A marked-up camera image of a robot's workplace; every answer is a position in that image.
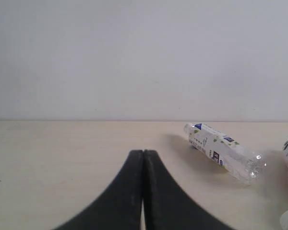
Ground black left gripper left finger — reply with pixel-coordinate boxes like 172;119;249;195
56;150;144;230

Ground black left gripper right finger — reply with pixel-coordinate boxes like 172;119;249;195
142;150;232;230

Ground clear bottle blue green label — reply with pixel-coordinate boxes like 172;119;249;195
184;123;266;184

